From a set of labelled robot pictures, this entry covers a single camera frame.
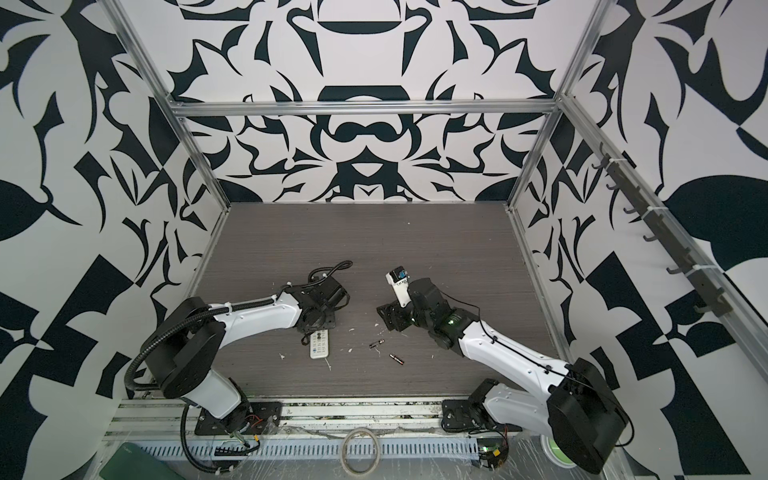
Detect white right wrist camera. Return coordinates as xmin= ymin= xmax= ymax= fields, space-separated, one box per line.
xmin=385 ymin=266 xmax=411 ymax=308

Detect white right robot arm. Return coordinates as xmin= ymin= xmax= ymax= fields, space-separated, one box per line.
xmin=377 ymin=267 xmax=632 ymax=474

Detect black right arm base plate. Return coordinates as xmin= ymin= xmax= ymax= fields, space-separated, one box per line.
xmin=440 ymin=399 xmax=510 ymax=433

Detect white remote control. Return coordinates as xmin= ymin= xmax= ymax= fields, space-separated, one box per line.
xmin=309 ymin=330 xmax=329 ymax=360

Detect small green circuit board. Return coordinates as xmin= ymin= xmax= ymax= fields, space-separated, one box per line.
xmin=475 ymin=436 xmax=509 ymax=471

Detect aluminium enclosure frame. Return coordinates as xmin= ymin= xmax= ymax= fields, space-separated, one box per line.
xmin=98 ymin=0 xmax=768 ymax=385

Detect green push button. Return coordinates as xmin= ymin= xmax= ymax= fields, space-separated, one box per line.
xmin=539 ymin=435 xmax=576 ymax=469

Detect clear tape roll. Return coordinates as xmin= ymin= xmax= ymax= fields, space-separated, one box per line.
xmin=339 ymin=427 xmax=383 ymax=478

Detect white slotted cable duct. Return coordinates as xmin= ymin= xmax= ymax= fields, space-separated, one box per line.
xmin=135 ymin=437 xmax=478 ymax=461

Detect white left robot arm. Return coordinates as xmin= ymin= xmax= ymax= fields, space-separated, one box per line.
xmin=124 ymin=275 xmax=350 ymax=429

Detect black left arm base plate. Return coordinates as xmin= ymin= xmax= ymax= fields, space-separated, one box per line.
xmin=194 ymin=401 xmax=283 ymax=436

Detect green board front left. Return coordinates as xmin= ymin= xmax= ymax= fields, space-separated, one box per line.
xmin=99 ymin=442 xmax=184 ymax=480

